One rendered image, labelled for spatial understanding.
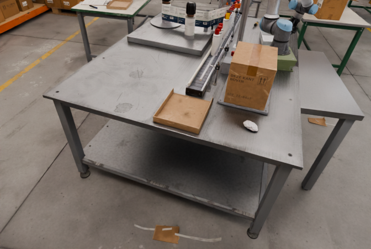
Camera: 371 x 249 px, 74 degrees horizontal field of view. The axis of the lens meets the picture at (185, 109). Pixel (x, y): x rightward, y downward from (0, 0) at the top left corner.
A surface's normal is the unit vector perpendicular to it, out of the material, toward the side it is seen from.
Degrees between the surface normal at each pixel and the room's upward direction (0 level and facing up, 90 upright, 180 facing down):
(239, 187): 3
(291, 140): 0
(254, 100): 90
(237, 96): 90
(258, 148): 0
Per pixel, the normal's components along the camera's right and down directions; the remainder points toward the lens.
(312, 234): 0.05, -0.78
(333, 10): -0.07, 0.61
